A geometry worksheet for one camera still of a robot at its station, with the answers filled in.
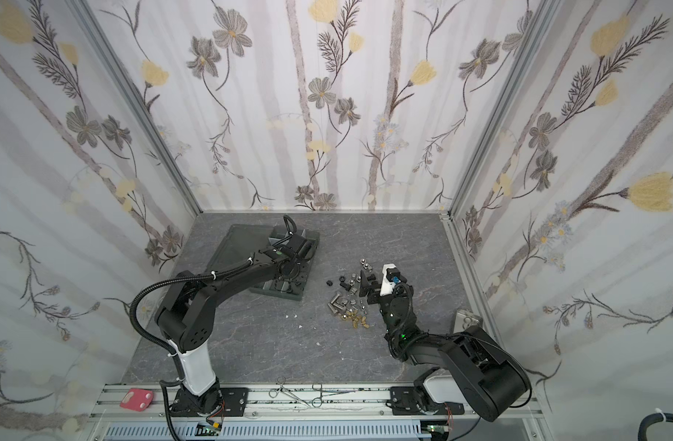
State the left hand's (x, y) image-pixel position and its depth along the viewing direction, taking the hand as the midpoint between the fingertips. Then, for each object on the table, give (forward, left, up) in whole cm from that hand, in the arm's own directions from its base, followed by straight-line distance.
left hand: (303, 271), depth 94 cm
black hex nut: (-1, -9, -6) cm, 11 cm away
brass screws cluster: (-16, -18, -5) cm, 24 cm away
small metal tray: (-16, -54, -7) cm, 57 cm away
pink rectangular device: (-37, +44, -4) cm, 57 cm away
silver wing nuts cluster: (-10, -12, -6) cm, 17 cm away
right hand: (-6, -25, +11) cm, 28 cm away
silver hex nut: (+8, -22, -6) cm, 24 cm away
